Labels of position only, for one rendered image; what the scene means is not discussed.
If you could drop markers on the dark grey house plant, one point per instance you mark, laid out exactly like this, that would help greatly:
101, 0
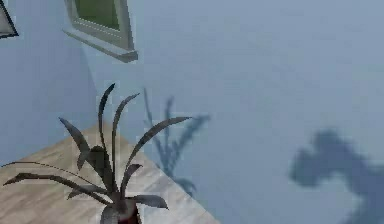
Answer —
108, 173

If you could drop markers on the grey framed window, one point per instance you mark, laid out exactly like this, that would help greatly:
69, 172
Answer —
100, 30

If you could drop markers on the black framed wall picture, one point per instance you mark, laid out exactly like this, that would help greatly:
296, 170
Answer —
4, 25

